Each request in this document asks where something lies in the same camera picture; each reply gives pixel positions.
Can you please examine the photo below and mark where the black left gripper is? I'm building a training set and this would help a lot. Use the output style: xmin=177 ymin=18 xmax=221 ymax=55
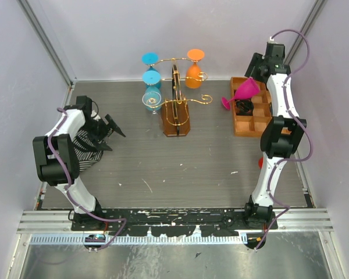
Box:
xmin=81 ymin=115 xmax=124 ymax=151

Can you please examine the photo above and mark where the magenta plastic wine glass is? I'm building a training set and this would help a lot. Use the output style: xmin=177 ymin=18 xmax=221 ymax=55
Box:
xmin=221 ymin=77 xmax=260 ymax=110

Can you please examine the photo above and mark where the black white striped bag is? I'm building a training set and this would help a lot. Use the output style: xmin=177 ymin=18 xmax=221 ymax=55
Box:
xmin=73 ymin=129 xmax=104 ymax=172

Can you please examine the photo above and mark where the red plastic wine glass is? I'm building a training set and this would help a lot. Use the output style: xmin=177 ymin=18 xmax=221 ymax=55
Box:
xmin=258 ymin=157 xmax=263 ymax=169

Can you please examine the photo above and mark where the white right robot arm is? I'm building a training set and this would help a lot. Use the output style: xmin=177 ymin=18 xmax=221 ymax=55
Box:
xmin=243 ymin=41 xmax=307 ymax=229

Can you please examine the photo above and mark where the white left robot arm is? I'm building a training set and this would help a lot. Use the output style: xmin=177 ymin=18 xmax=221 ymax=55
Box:
xmin=33 ymin=95 xmax=124 ymax=230

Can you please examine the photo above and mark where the clear glass wine glass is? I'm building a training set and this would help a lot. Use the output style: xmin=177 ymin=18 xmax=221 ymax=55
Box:
xmin=142 ymin=91 xmax=162 ymax=114

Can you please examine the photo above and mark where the light blue front wine glass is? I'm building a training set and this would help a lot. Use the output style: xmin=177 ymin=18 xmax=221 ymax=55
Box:
xmin=143 ymin=71 xmax=161 ymax=94

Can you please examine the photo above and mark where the light blue wine glass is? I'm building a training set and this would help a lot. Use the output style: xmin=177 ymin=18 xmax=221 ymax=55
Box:
xmin=141 ymin=52 xmax=159 ymax=73
xmin=143 ymin=71 xmax=161 ymax=94

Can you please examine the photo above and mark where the orange plastic wine glass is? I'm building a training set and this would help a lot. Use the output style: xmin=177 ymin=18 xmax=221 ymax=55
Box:
xmin=186 ymin=49 xmax=205 ymax=89

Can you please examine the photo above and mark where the light blue rear wine glass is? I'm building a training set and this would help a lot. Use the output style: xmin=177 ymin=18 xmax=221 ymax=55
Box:
xmin=141 ymin=52 xmax=159 ymax=73

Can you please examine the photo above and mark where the wooden compartment tray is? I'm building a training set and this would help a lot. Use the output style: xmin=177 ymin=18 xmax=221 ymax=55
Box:
xmin=231 ymin=81 xmax=272 ymax=138

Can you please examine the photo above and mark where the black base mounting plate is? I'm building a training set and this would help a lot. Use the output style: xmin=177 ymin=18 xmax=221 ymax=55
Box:
xmin=68 ymin=208 xmax=269 ymax=237

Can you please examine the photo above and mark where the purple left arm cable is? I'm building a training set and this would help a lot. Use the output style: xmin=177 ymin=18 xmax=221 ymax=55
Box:
xmin=56 ymin=107 xmax=127 ymax=252

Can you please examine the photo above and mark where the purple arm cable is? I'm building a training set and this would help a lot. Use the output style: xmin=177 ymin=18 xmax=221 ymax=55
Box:
xmin=254 ymin=28 xmax=314 ymax=251
xmin=56 ymin=107 xmax=127 ymax=252

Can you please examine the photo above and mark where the gold wire wine glass rack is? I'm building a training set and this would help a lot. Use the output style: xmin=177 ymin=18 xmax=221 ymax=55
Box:
xmin=158 ymin=58 xmax=213 ymax=137

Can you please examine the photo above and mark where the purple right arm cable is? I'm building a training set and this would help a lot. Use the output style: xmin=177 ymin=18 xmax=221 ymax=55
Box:
xmin=254 ymin=28 xmax=314 ymax=251

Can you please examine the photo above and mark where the aluminium front rail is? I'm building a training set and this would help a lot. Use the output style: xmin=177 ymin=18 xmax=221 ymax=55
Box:
xmin=17 ymin=208 xmax=334 ymax=235

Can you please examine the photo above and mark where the white cable duct strip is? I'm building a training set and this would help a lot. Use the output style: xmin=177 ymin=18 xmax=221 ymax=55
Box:
xmin=30 ymin=233 xmax=248 ymax=245

